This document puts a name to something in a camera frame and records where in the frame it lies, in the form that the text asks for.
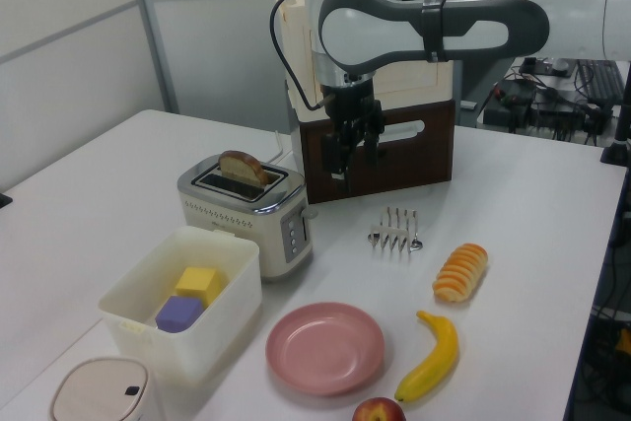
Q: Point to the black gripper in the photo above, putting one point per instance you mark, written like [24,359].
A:
[351,100]

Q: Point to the brown bread slice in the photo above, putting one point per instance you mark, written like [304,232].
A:
[242,167]

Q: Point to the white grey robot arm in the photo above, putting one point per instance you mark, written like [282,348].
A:
[374,21]

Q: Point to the orange striped bread roll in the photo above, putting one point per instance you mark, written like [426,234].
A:
[460,273]

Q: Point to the pink round plate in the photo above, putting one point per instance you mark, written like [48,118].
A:
[325,348]

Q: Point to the silver metal toast rack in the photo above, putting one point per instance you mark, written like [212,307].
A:
[394,236]

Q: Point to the cream toy cabinet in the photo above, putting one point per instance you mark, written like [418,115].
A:
[414,76]

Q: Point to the cream chrome toaster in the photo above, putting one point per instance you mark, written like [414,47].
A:
[251,214]

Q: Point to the yellow cube block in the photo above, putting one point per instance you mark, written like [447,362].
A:
[197,283]

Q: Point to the yellow banana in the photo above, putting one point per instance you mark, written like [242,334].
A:
[439,357]

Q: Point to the purple cube block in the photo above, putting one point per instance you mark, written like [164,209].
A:
[178,315]

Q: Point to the white plastic open box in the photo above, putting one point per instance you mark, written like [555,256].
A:
[197,342]

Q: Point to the black keyboard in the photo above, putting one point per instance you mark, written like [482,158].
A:
[599,80]

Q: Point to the red apple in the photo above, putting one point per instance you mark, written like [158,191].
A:
[378,411]

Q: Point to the black monitor stand base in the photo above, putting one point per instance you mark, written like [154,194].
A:
[618,145]

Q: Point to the white round lid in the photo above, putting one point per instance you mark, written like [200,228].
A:
[98,391]

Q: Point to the black clamp at table edge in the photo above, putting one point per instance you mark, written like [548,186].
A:
[4,200]

